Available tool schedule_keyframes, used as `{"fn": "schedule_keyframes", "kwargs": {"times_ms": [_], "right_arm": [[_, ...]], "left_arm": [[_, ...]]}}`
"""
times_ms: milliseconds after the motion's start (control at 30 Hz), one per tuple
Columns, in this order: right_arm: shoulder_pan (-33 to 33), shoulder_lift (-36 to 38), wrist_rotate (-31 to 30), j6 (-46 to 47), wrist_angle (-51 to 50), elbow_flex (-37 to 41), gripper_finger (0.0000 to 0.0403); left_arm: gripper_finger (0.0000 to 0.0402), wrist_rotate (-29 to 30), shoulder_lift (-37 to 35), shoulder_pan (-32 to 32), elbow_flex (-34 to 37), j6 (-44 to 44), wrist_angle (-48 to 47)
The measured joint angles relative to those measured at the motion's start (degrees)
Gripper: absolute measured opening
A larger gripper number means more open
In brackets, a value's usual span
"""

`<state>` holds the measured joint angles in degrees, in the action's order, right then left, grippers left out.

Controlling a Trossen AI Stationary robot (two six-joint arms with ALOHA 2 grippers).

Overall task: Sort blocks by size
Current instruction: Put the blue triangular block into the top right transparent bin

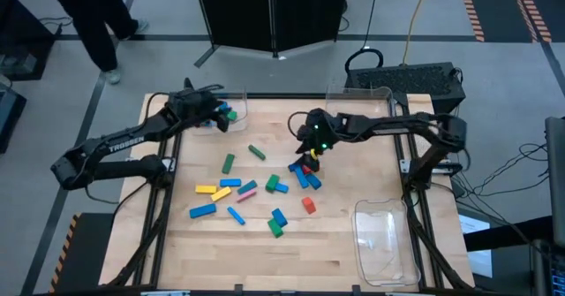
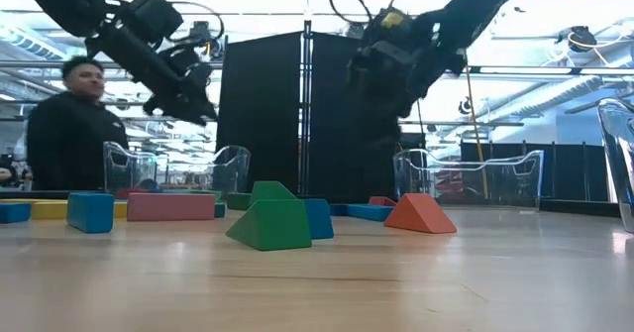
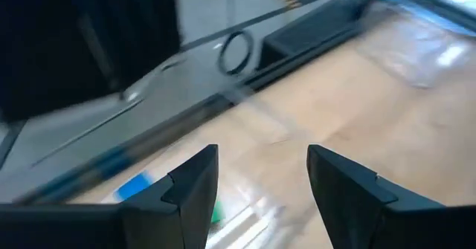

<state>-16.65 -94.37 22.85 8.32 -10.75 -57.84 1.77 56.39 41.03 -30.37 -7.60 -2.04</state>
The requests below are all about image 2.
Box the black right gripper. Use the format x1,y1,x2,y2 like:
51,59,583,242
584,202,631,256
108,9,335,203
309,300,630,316
349,12,437,125

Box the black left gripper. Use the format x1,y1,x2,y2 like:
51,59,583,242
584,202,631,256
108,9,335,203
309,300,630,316
87,24,219,125

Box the pink long block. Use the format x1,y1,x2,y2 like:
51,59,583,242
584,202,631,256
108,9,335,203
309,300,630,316
126,192,217,223

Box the light blue long block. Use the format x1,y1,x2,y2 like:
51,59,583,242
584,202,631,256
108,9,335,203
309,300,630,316
346,203,395,223

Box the green long block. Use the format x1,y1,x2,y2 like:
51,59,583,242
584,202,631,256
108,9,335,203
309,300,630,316
226,192,254,212

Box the orange triangular block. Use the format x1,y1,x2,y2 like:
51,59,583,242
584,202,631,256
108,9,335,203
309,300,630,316
382,192,459,236

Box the green wedge block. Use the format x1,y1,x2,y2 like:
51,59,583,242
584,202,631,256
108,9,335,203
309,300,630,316
225,198,314,253
249,179,299,203

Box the medium blue block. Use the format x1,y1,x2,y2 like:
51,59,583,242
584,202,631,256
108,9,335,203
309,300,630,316
301,197,335,241

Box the clear plastic bin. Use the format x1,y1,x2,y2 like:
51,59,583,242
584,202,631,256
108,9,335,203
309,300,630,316
595,97,634,235
102,141,253,200
390,147,545,210

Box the black room divider panel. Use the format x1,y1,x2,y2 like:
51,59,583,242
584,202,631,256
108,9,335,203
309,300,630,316
214,20,399,200

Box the yellow tag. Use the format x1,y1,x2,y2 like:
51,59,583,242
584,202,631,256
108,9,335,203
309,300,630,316
379,10,405,29

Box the dark blue rectangular block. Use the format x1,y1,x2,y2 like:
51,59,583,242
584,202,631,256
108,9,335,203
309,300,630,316
329,196,371,217

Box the person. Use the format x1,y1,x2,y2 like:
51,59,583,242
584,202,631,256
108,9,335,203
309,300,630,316
26,55,131,192

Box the black barrier panels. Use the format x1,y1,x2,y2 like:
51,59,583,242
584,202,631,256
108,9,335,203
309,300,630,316
459,140,611,203

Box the yellow cable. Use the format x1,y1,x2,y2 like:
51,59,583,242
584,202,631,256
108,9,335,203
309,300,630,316
461,49,491,200

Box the black metal rig frame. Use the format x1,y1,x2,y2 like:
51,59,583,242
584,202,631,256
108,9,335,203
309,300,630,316
0,187,634,219

